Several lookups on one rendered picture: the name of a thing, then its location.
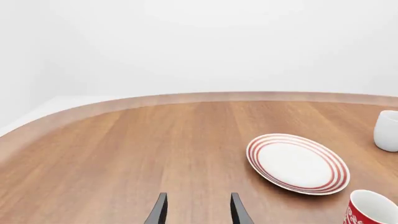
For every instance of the red mug with white pattern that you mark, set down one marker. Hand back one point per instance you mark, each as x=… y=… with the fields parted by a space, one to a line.
x=368 y=210

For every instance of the white plate with red rings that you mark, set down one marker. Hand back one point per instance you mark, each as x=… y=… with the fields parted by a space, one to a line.
x=295 y=163

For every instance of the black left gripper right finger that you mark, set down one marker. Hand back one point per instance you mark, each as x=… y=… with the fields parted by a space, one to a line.
x=240 y=212

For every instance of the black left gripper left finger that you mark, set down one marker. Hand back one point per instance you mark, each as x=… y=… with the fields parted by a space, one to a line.
x=158 y=212

